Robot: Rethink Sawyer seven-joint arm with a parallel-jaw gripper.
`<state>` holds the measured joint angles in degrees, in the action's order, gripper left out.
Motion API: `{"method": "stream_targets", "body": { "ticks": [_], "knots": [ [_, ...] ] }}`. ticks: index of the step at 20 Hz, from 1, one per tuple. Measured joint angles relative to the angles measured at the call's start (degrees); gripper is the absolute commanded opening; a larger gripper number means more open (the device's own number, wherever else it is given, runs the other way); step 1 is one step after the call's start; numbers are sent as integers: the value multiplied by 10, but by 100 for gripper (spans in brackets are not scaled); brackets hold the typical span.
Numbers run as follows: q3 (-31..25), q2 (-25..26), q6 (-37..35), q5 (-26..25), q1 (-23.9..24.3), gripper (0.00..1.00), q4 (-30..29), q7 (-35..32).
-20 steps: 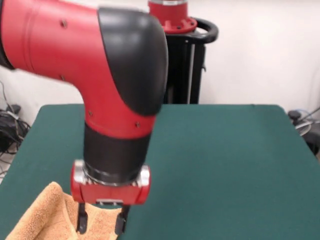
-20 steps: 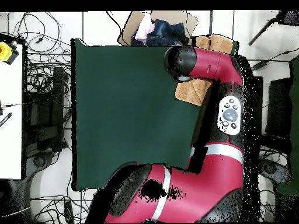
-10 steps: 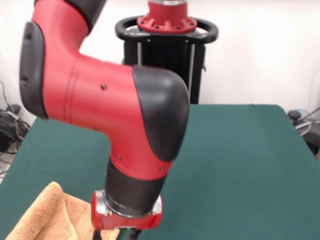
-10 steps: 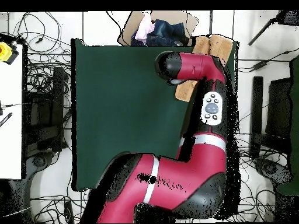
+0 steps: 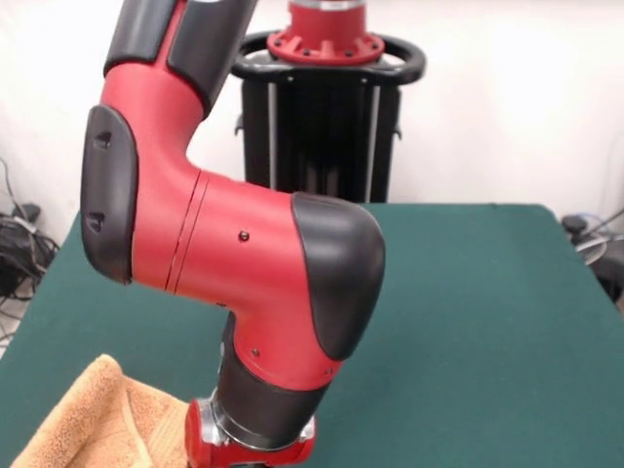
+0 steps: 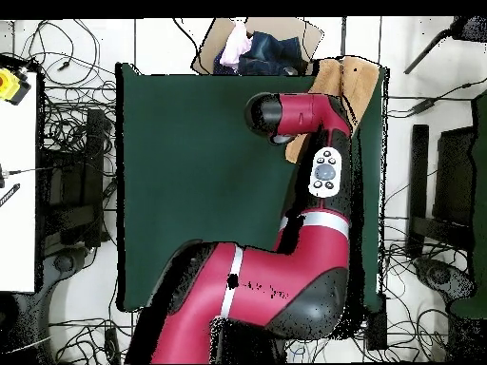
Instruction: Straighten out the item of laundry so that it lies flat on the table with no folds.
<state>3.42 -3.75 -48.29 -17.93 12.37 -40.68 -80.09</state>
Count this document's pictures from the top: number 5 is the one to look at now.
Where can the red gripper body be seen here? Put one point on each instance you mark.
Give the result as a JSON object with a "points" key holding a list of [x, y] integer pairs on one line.
{"points": [[244, 456]]}

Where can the dark green table cloth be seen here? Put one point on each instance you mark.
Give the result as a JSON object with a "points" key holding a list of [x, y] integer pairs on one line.
{"points": [[487, 341]]}

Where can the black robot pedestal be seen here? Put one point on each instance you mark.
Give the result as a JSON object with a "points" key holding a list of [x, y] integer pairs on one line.
{"points": [[331, 146]]}

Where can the tan terry towel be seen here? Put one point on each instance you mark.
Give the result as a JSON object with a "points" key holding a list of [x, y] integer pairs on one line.
{"points": [[97, 419]]}

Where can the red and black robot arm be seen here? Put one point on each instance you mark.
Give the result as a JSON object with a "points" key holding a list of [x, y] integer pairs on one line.
{"points": [[234, 253]]}

